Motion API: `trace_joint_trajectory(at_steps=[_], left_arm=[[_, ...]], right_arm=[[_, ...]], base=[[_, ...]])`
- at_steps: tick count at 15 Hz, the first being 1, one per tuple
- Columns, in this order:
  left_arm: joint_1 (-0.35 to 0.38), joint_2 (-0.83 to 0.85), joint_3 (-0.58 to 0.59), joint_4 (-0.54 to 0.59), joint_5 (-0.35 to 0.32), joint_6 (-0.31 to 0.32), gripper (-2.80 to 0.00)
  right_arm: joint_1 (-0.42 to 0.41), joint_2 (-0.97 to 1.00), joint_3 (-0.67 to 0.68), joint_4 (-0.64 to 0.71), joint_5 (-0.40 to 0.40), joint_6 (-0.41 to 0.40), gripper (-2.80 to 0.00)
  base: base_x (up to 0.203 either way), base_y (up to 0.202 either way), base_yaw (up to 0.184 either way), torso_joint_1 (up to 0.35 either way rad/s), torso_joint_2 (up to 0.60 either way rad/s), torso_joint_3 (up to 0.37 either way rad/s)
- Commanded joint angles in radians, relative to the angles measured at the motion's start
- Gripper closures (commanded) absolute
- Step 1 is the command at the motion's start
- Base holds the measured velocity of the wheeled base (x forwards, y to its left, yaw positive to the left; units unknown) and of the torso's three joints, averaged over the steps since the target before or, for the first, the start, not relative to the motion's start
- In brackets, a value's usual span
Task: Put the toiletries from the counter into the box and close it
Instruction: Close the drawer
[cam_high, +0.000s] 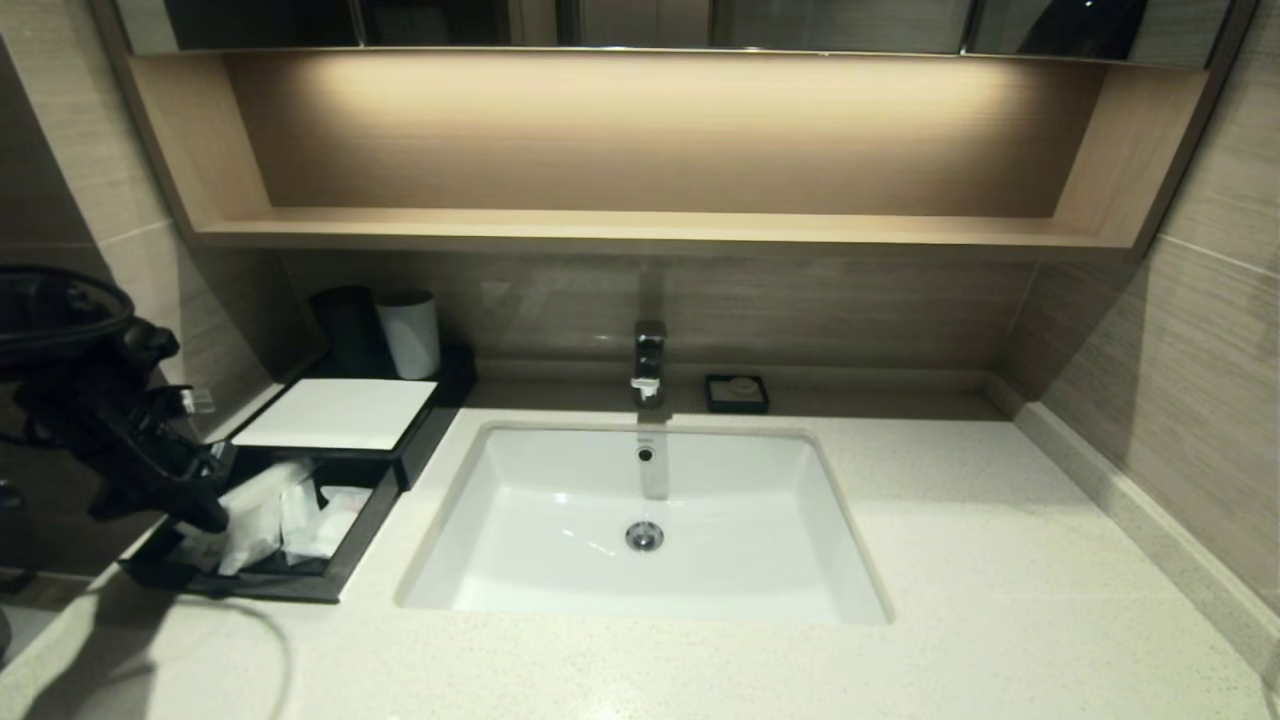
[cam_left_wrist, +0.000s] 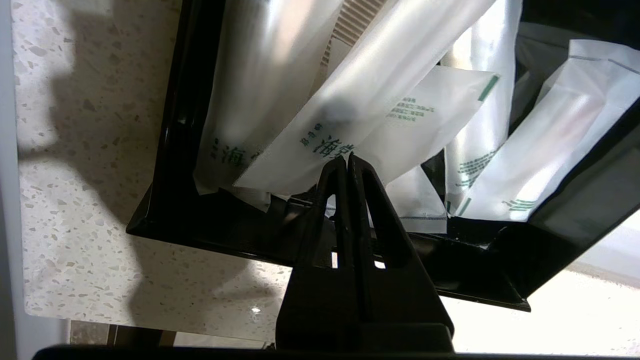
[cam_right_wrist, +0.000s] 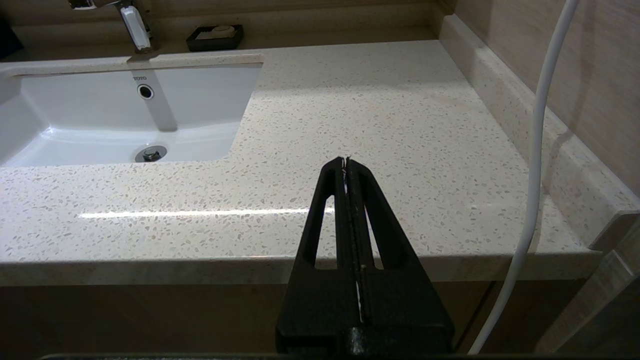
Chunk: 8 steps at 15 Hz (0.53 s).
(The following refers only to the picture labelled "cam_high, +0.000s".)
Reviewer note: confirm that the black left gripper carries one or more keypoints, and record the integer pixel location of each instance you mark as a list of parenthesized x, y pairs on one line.
[(190, 490)]

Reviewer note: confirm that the clear plastic packet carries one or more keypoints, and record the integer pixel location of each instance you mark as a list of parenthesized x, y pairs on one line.
[(255, 515)]

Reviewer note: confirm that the packet with cotton swabs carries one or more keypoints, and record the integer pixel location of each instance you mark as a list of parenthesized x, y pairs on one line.
[(330, 525)]

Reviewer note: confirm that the black drawer of box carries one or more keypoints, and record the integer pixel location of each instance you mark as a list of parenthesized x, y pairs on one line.
[(345, 560)]

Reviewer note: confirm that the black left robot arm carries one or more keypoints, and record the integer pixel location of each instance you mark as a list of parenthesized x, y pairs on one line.
[(80, 400)]

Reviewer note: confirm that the black cup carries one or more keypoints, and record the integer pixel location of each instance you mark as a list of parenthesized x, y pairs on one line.
[(345, 335)]

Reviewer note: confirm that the white cup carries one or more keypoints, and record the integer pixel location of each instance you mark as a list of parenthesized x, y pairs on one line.
[(410, 335)]

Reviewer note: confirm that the white ceramic sink basin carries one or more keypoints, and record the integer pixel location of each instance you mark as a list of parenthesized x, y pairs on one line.
[(560, 520)]

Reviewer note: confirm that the chrome sink drain stopper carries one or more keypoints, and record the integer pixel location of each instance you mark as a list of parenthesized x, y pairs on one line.
[(645, 537)]

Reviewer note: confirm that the chrome faucet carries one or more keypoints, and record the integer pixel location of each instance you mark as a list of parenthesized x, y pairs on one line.
[(648, 360)]

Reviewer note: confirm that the black soap dish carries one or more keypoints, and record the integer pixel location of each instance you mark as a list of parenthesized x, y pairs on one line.
[(715, 395)]

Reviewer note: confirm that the pale soap bar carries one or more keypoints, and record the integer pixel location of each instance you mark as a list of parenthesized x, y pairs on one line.
[(742, 386)]

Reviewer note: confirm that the mirror cabinet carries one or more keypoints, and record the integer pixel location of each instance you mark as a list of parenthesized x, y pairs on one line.
[(800, 25)]

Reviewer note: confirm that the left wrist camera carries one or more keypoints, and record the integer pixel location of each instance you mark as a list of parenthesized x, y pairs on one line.
[(195, 402)]

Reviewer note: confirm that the wooden wall shelf niche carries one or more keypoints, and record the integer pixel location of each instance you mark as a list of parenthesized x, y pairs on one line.
[(650, 140)]

